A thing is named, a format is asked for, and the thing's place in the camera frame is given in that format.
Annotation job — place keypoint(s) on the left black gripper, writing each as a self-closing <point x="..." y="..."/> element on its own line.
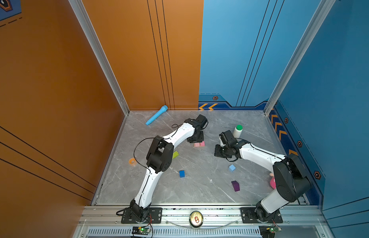
<point x="200" y="140"/>

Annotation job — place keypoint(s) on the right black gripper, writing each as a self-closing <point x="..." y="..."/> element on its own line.
<point x="216" y="151"/>

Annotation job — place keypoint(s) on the light blue cube block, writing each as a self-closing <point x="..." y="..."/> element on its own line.
<point x="232" y="168"/>

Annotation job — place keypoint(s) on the pink block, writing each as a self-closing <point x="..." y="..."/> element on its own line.
<point x="199" y="144"/>

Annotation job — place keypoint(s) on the lime green block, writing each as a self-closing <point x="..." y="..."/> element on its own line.
<point x="175" y="154"/>

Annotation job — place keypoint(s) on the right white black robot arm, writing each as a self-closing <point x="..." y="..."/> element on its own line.
<point x="290" y="175"/>

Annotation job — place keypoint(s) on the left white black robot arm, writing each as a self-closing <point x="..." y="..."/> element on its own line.
<point x="159" y="158"/>

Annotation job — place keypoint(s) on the purple block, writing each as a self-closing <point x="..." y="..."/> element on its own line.
<point x="236" y="186"/>

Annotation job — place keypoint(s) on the dark blue cube block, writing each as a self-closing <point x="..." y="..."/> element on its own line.
<point x="182" y="174"/>

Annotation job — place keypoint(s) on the white bottle green cap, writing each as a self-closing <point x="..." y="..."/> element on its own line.
<point x="237" y="131"/>

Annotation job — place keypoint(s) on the blue toy microphone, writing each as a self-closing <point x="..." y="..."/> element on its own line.
<point x="157" y="114"/>

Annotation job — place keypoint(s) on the pink plush doll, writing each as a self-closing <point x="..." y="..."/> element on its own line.
<point x="272" y="181"/>

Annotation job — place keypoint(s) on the orange tape roll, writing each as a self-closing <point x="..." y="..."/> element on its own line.
<point x="132" y="161"/>

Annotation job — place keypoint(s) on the round emergency button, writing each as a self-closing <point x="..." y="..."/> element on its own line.
<point x="196" y="219"/>

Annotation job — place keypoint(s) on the right circuit board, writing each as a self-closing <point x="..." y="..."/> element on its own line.
<point x="274" y="229"/>

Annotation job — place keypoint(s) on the left green circuit board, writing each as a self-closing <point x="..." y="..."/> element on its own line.
<point x="141" y="231"/>

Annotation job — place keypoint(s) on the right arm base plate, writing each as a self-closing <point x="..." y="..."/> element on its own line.
<point x="248" y="214"/>

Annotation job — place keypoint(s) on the aluminium front rail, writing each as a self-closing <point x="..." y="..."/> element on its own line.
<point x="220" y="221"/>

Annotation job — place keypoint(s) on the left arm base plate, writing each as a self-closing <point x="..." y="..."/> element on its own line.
<point x="154" y="216"/>

